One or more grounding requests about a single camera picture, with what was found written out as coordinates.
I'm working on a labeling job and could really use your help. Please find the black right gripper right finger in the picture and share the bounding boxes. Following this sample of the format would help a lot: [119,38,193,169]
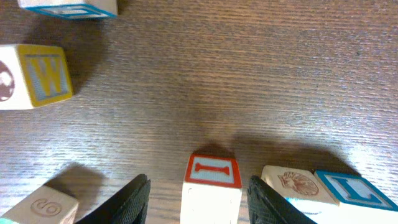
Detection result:
[247,175,317,224]

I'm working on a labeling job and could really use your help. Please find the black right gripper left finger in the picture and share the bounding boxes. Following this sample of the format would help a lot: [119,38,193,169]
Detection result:
[76,174,150,224]

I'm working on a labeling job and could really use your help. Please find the red I wooden block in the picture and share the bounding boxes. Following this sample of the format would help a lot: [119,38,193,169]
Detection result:
[180,154,243,224]

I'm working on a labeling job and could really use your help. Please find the seashell picture wooden block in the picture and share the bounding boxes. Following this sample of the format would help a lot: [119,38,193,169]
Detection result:
[261,165,336,209]

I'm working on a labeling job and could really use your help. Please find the number 6 wooden block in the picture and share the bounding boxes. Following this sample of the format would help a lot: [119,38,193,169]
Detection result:
[1,185,79,224]

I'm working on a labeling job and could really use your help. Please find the blue L wooden block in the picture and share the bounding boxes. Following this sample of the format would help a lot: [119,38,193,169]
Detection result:
[296,170,397,223]

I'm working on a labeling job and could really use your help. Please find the yellow W wooden block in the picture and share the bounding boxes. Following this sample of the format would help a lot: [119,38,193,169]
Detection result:
[1,44,73,110]

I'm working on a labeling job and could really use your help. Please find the blue framed wooden block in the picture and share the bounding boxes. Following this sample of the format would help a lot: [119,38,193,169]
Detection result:
[18,0,118,20]

